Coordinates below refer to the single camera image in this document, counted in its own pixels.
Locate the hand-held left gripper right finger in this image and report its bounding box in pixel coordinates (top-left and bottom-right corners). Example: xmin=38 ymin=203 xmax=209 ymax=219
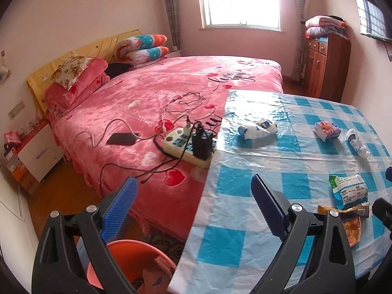
xmin=245 ymin=173 xmax=359 ymax=294

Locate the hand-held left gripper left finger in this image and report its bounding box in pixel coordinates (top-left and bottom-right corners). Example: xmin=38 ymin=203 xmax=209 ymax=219
xmin=31 ymin=176 xmax=138 ymax=294

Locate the green white wet wipe packet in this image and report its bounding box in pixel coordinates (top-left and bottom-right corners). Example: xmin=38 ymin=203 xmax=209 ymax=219
xmin=329 ymin=173 xmax=370 ymax=210

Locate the yellow orange snack wrapper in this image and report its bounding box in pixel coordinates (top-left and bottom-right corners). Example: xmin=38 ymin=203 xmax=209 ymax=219
xmin=317 ymin=201 xmax=372 ymax=247

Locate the crushed white drink pack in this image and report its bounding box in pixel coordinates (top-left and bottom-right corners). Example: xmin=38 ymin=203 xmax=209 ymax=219
xmin=345 ymin=128 xmax=370 ymax=160

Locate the orange plastic bucket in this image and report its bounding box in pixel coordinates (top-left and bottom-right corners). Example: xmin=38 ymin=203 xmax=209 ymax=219
xmin=86 ymin=240 xmax=177 ymax=294

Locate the orange blue tissue packet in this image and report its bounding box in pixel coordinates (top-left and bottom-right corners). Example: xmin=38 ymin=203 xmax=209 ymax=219
xmin=313 ymin=120 xmax=341 ymax=142

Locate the white blue pack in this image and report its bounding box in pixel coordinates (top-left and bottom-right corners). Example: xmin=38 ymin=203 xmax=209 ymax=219
xmin=238 ymin=119 xmax=278 ymax=140

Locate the blue checked plastic tablecloth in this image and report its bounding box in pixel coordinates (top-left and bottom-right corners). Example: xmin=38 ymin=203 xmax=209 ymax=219
xmin=168 ymin=89 xmax=392 ymax=294

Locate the dark patterned cloth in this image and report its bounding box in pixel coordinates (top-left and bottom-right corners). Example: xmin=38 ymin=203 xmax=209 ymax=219
xmin=142 ymin=231 xmax=188 ymax=259

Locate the black smartphone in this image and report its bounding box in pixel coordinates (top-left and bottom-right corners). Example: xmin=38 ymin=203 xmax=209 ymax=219
xmin=106 ymin=132 xmax=141 ymax=145

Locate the brown paper wrapper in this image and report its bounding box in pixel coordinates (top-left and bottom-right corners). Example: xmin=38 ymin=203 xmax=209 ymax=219
xmin=135 ymin=256 xmax=176 ymax=294

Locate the white power strip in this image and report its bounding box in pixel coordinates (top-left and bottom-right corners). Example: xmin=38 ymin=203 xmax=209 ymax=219
xmin=162 ymin=127 xmax=217 ymax=169

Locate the black charger adapter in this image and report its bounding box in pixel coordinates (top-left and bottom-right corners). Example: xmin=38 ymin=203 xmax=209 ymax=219
xmin=192 ymin=122 xmax=214 ymax=160

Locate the white nightstand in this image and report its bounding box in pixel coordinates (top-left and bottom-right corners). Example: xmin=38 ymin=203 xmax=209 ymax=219
xmin=15 ymin=119 xmax=64 ymax=185

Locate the white plug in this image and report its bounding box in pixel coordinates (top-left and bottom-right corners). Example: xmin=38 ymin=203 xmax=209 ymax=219
xmin=183 ymin=114 xmax=196 ymax=136

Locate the orange cardboard box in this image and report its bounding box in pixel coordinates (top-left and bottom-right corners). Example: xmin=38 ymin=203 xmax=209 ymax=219
xmin=5 ymin=147 xmax=40 ymax=194

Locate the bed with pink bedspread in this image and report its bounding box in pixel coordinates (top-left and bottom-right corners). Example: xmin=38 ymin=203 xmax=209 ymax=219
xmin=46 ymin=56 xmax=284 ymax=242

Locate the brown wooden cabinet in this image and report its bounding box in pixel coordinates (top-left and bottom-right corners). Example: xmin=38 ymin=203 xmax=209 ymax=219
xmin=303 ymin=33 xmax=352 ymax=102

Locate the folded pink blanket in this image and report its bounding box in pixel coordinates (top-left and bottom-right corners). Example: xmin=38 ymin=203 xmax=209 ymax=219
xmin=44 ymin=57 xmax=111 ymax=115

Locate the red cloth item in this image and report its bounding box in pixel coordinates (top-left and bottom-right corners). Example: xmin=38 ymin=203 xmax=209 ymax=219
xmin=4 ymin=130 xmax=23 ymax=147

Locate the black cloth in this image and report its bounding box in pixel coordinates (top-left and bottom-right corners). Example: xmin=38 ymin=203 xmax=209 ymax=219
xmin=105 ymin=63 xmax=132 ymax=79

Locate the floral pillow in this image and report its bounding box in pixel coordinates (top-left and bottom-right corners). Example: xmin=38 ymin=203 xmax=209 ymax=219
xmin=54 ymin=55 xmax=95 ymax=91

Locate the folded pink grey quilt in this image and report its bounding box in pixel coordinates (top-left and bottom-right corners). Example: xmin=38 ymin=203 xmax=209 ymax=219
xmin=306 ymin=25 xmax=350 ymax=39
xmin=305 ymin=15 xmax=349 ymax=29

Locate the yellow headboard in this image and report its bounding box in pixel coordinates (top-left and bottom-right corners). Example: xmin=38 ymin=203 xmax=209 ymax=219
xmin=27 ymin=30 xmax=143 ymax=115

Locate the checked grey curtain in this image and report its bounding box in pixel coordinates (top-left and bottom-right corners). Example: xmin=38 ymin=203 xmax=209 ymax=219
xmin=288 ymin=0 xmax=307 ymax=83
xmin=161 ymin=0 xmax=182 ymax=52

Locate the bright window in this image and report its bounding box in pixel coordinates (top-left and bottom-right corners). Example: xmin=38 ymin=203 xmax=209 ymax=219
xmin=196 ymin=0 xmax=282 ymax=33

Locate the white charging cable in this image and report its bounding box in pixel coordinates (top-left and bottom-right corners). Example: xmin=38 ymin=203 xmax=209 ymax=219
xmin=133 ymin=115 xmax=190 ymax=140

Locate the braided looped cable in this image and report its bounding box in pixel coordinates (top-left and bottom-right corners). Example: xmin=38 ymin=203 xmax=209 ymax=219
xmin=161 ymin=91 xmax=206 ymax=135

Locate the wall socket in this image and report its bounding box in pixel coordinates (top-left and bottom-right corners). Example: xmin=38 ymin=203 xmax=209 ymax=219
xmin=8 ymin=100 xmax=25 ymax=120

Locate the wall-mounted television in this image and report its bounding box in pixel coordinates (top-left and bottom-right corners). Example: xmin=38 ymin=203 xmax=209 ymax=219
xmin=352 ymin=0 xmax=392 ymax=42

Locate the wall decoration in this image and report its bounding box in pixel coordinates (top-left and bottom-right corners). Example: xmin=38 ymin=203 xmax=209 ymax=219
xmin=0 ymin=49 xmax=10 ymax=83

